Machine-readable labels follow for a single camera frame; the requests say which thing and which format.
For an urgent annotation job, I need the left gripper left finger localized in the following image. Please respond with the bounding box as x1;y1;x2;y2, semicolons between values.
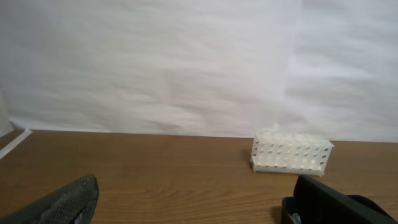
0;174;100;224

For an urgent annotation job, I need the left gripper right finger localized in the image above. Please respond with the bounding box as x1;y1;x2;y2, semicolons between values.
292;174;398;224

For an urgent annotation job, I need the black tray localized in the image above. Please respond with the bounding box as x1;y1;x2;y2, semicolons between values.
280;194;391;224

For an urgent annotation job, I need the white test tube rack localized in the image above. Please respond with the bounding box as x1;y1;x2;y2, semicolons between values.
249;129;335;178

